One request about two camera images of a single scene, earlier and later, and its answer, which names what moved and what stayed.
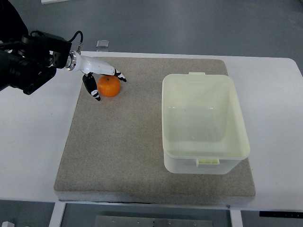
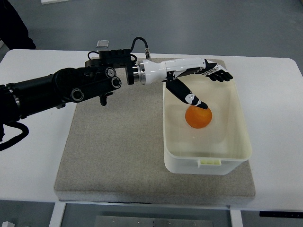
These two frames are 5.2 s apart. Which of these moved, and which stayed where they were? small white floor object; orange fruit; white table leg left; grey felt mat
Moved: orange fruit
Stayed: grey felt mat; white table leg left; small white floor object
